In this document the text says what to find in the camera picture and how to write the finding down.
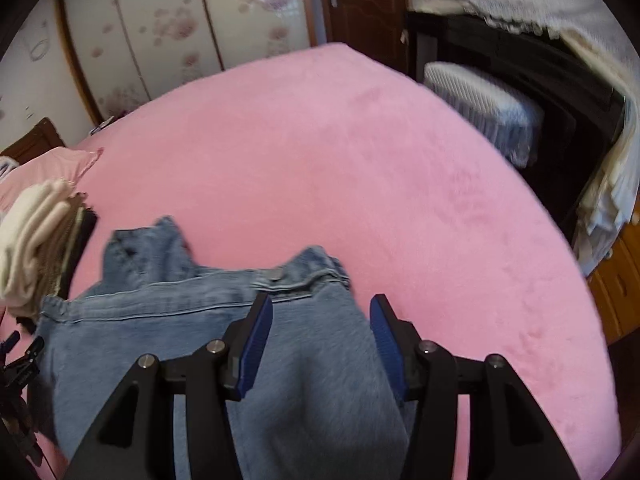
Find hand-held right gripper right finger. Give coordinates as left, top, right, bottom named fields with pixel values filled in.
left=369, top=294, right=581, bottom=480

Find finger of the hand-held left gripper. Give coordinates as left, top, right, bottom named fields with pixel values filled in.
left=0, top=330, right=22, bottom=361
left=0, top=336, right=46, bottom=401

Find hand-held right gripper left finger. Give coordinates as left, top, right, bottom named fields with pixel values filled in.
left=62, top=292, right=274, bottom=480

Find blue denim jacket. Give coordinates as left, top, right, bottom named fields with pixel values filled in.
left=36, top=216, right=416, bottom=480

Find grey folded garments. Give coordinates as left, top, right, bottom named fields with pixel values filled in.
left=30, top=197, right=87, bottom=307

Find white folded sweater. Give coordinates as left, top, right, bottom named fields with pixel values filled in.
left=0, top=179, right=77, bottom=311

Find black folded garment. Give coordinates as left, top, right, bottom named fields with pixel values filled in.
left=12, top=209, right=101, bottom=336

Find pink ruffled pillow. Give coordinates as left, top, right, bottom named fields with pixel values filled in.
left=0, top=146, right=104, bottom=213

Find dark wooden headboard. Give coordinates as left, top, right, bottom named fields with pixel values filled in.
left=0, top=117, right=67, bottom=166

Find wooden drawer desk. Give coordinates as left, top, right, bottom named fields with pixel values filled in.
left=587, top=230, right=640, bottom=346

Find lace covered piano stool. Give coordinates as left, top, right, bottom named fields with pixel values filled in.
left=424, top=61, right=546, bottom=169

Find white hanging cloth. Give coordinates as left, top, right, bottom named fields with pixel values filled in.
left=569, top=30, right=640, bottom=277

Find black piano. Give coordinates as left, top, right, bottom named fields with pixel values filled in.
left=404, top=9, right=627, bottom=242

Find floral sliding door wardrobe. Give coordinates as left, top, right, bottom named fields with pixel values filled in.
left=54, top=0, right=326, bottom=128

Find brown wooden door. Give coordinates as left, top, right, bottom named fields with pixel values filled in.
left=315, top=0, right=412, bottom=57

